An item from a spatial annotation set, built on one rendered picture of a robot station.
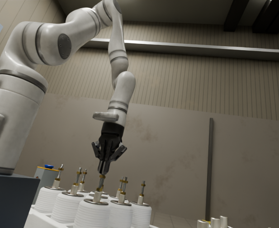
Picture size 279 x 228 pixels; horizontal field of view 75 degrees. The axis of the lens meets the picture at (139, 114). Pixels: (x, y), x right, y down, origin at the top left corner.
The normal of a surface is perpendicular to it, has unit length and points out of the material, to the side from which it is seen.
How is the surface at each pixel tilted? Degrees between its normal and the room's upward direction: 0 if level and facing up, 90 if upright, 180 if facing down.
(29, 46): 137
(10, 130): 90
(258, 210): 90
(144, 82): 90
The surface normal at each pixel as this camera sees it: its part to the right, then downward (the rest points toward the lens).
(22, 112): 0.90, 0.00
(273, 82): -0.11, -0.37
